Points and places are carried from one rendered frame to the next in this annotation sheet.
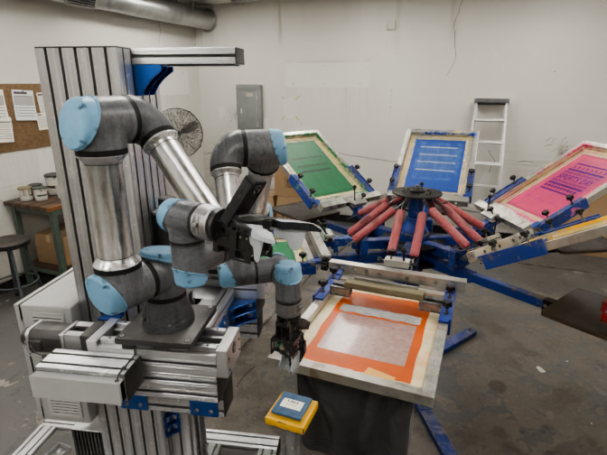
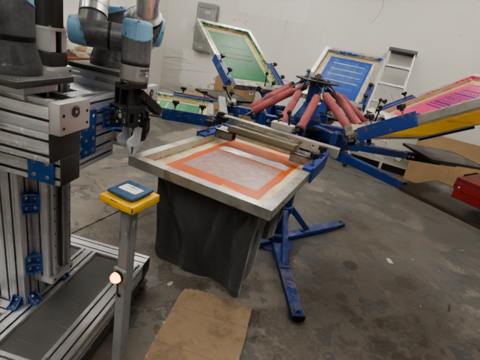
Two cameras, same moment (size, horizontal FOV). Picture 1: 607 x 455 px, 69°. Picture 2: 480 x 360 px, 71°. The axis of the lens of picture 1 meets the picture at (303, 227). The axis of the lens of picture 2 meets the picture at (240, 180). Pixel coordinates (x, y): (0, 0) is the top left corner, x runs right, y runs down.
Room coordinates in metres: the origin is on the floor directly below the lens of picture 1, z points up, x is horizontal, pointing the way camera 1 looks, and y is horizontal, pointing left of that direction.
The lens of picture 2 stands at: (0.20, -0.28, 1.46)
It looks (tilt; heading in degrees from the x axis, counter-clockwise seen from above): 22 degrees down; 359
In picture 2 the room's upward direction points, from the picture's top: 12 degrees clockwise
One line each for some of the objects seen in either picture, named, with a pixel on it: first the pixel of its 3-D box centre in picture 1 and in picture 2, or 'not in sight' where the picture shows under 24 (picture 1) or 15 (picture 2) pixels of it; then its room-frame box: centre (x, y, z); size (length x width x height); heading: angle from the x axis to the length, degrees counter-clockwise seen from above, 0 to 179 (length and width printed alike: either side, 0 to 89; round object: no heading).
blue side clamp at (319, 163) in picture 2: (447, 310); (314, 166); (1.74, -0.64, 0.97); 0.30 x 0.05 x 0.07; 158
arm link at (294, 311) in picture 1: (289, 307); (135, 73); (1.13, 0.04, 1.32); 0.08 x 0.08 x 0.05
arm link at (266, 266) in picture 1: (274, 269); (132, 40); (1.22, 0.09, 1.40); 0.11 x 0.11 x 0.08; 16
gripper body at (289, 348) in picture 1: (287, 332); (131, 103); (1.12, 0.05, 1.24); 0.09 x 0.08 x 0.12; 158
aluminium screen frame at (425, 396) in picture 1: (372, 325); (241, 160); (1.63, -0.29, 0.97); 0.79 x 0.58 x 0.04; 158
